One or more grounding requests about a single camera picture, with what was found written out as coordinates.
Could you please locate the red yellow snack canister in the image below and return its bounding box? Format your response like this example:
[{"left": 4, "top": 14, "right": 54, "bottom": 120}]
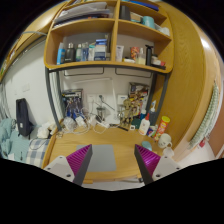
[{"left": 154, "top": 116, "right": 170, "bottom": 141}]

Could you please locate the wooden wall shelf unit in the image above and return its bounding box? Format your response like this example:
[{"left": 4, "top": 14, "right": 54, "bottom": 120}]
[{"left": 44, "top": 0, "right": 174, "bottom": 74}]

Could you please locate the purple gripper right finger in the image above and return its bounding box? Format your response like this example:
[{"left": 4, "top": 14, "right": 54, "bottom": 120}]
[{"left": 133, "top": 143, "right": 183, "bottom": 185}]

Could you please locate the white cosmetic tube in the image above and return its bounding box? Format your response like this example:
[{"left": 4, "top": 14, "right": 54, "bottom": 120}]
[{"left": 115, "top": 45, "right": 124, "bottom": 62}]

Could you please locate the plaid bed pillow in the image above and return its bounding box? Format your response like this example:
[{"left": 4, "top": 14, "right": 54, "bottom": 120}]
[{"left": 26, "top": 139, "right": 49, "bottom": 167}]

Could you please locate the blue tube bottle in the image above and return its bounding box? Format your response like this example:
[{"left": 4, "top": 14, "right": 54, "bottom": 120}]
[{"left": 56, "top": 42, "right": 65, "bottom": 65}]

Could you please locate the glass french press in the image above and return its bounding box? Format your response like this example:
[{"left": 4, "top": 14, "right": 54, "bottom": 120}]
[{"left": 97, "top": 106, "right": 106, "bottom": 121}]

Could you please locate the black pump bottle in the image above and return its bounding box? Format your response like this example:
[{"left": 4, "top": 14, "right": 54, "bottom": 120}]
[{"left": 145, "top": 45, "right": 153, "bottom": 66}]

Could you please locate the black backpack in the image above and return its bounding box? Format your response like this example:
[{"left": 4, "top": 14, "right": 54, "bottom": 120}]
[{"left": 16, "top": 98, "right": 33, "bottom": 137}]

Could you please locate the black shampoo bottle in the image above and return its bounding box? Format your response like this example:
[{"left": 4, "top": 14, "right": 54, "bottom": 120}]
[{"left": 65, "top": 43, "right": 75, "bottom": 63}]

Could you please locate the white ceramic mug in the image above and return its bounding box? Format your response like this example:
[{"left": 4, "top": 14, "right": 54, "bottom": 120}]
[{"left": 158, "top": 133, "right": 172, "bottom": 148}]

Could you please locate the blue white box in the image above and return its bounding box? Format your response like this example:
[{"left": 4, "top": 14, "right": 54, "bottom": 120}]
[{"left": 94, "top": 39, "right": 107, "bottom": 61}]

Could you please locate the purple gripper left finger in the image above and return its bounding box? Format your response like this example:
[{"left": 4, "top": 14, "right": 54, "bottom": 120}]
[{"left": 43, "top": 143, "right": 93, "bottom": 187}]

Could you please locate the grey mouse pad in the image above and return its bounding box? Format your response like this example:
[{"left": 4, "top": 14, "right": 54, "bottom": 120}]
[{"left": 87, "top": 144, "right": 116, "bottom": 172}]

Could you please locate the white glue bottle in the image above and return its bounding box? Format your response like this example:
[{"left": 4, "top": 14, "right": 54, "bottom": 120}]
[{"left": 138, "top": 114, "right": 150, "bottom": 135}]

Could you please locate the light blue bowl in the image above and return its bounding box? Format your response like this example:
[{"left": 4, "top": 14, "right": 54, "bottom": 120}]
[{"left": 141, "top": 141, "right": 152, "bottom": 151}]

